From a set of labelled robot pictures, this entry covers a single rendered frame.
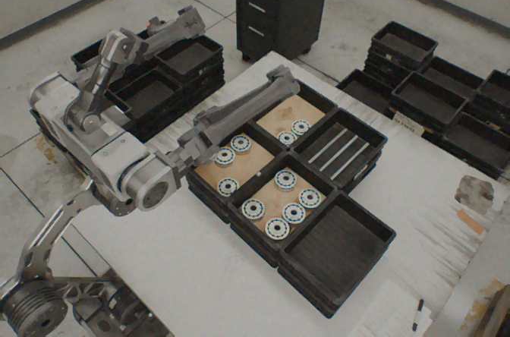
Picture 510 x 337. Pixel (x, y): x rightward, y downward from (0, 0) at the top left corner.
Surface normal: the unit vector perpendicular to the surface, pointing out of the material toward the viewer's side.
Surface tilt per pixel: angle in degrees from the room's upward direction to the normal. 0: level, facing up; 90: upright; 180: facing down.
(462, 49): 0
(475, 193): 1
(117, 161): 0
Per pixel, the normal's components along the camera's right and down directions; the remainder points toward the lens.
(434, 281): 0.02, -0.62
